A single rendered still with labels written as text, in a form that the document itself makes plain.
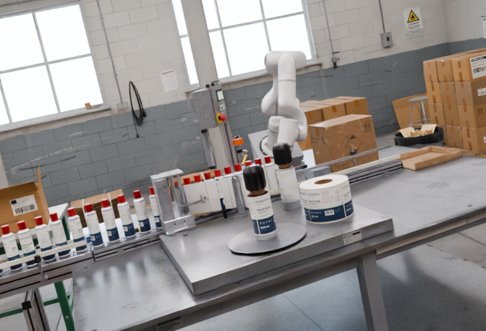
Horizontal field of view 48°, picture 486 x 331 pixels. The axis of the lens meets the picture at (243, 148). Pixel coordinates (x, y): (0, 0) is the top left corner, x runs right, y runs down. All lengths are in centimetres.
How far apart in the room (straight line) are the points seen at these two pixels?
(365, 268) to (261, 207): 44
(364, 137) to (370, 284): 125
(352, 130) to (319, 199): 104
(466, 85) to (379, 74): 291
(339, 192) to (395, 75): 686
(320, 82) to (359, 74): 63
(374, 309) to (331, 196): 45
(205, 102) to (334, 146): 85
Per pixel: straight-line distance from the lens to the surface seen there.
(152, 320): 184
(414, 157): 328
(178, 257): 217
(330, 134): 308
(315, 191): 216
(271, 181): 272
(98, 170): 812
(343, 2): 868
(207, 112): 263
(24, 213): 387
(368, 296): 214
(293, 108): 276
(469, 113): 620
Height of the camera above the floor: 157
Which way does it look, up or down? 9 degrees down
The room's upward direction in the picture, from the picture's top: 12 degrees counter-clockwise
